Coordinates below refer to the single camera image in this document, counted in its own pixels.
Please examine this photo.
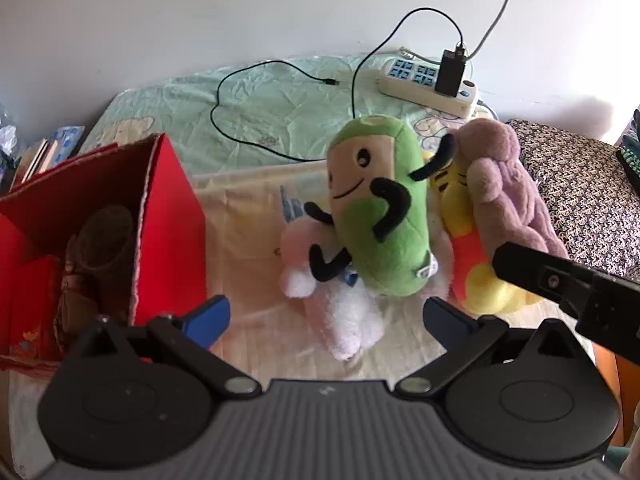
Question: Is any yellow tiger plush toy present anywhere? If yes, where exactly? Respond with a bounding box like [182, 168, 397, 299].
[424, 162, 541, 315]

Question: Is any white bunny plush toy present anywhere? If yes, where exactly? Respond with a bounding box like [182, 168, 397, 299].
[304, 238, 454, 362]

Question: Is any purple teddy bear plush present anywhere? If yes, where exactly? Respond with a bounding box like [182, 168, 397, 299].
[454, 118, 568, 258]

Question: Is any green bean plush toy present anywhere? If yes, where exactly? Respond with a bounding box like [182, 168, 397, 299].
[305, 115, 456, 297]

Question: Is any patterned dark cushion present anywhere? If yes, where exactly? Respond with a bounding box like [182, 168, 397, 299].
[508, 119, 639, 282]

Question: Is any red cardboard box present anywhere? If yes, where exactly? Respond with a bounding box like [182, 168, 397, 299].
[1, 134, 207, 374]

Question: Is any green folded cloth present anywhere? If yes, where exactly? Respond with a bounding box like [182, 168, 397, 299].
[615, 108, 640, 195]

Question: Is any stack of books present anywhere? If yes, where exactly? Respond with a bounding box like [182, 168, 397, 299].
[1, 126, 85, 195]

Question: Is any green cartoon bed sheet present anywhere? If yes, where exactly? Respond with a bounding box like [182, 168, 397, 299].
[80, 54, 463, 176]

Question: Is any white power strip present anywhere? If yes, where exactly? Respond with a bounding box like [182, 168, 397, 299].
[378, 58, 478, 119]

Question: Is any black charger adapter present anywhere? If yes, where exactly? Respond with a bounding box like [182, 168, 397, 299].
[435, 46, 465, 96]

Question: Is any black usb cable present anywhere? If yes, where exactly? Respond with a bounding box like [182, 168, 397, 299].
[209, 6, 467, 164]

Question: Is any grey power cord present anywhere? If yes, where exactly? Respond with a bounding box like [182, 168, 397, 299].
[466, 0, 518, 61]

